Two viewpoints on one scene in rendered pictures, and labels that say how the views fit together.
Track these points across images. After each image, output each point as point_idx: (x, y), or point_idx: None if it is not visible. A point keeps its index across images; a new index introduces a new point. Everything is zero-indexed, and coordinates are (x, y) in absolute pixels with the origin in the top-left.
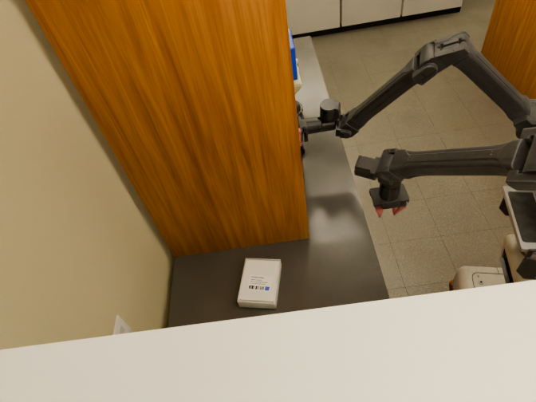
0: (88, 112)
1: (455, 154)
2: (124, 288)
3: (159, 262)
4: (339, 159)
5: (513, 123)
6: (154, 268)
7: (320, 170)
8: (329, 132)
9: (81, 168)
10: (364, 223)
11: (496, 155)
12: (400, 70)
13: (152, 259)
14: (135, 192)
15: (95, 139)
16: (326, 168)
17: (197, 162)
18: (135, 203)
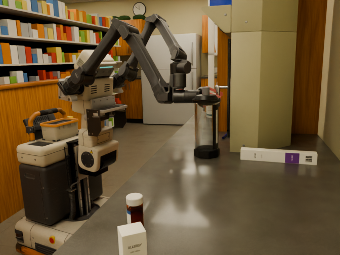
0: (335, 0)
1: (169, 31)
2: None
3: (321, 119)
4: (168, 146)
5: (95, 73)
6: (320, 112)
7: (189, 145)
8: (159, 159)
9: (326, 15)
10: (180, 130)
11: (166, 24)
12: (138, 42)
13: (321, 108)
14: (330, 71)
15: (332, 15)
16: (183, 145)
17: None
18: (328, 74)
